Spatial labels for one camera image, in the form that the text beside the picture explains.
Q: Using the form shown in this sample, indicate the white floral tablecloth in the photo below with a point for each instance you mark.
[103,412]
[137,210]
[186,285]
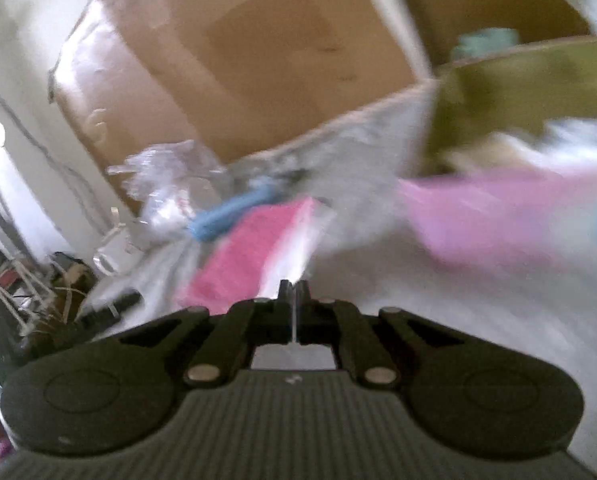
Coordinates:
[428,300]

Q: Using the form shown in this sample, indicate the clear plastic bag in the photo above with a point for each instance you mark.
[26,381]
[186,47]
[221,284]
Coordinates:
[168,180]

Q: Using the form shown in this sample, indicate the blue cloth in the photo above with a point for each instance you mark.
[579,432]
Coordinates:
[223,217]

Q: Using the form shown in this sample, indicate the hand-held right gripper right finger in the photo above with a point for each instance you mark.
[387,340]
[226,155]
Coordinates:
[303,291]

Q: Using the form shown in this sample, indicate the black cylindrical object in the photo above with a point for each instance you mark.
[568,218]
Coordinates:
[111,310]

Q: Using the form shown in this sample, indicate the brown cardboard sheet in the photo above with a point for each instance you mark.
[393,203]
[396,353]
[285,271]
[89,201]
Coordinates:
[228,60]

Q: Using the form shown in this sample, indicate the pink tin box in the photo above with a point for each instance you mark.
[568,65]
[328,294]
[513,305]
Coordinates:
[503,95]

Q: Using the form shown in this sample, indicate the pink cloth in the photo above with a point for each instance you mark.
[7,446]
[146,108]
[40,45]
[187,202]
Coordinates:
[243,260]

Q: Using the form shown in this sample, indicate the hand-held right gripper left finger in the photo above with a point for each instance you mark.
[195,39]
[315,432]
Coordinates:
[284,291]

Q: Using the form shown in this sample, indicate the brown chair back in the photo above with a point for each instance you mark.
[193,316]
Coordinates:
[478,0]

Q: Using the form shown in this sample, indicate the teal cup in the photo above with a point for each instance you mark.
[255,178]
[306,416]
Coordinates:
[486,42]

